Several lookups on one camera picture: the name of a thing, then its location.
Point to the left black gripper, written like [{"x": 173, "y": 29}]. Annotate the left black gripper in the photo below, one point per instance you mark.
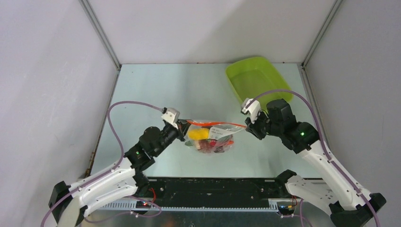
[{"x": 183, "y": 126}]

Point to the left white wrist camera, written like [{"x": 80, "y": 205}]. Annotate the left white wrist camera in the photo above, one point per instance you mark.
[{"x": 170, "y": 116}]

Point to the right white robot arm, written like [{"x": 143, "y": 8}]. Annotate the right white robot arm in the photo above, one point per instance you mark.
[{"x": 345, "y": 201}]

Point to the long green cucumber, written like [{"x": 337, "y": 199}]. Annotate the long green cucumber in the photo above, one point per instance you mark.
[{"x": 190, "y": 143}]

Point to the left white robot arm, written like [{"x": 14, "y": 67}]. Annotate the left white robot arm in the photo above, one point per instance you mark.
[{"x": 70, "y": 204}]

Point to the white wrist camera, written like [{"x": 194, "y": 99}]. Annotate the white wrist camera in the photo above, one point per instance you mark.
[
  {"x": 251, "y": 107},
  {"x": 170, "y": 116}
]

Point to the clear zip bag orange zipper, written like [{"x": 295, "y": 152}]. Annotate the clear zip bag orange zipper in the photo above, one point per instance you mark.
[{"x": 219, "y": 131}]

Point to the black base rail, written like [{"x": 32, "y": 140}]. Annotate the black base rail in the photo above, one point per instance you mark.
[{"x": 214, "y": 193}]

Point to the yellow corn cob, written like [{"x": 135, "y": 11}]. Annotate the yellow corn cob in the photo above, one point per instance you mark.
[{"x": 198, "y": 134}]

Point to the lime green plastic basin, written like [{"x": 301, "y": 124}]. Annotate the lime green plastic basin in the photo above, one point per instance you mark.
[{"x": 253, "y": 76}]

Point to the red chili pepper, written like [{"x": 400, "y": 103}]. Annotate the red chili pepper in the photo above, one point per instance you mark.
[{"x": 213, "y": 145}]

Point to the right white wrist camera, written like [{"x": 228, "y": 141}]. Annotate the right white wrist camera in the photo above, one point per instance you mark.
[{"x": 251, "y": 107}]

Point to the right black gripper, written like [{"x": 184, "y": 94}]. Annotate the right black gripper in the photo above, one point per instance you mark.
[{"x": 251, "y": 127}]

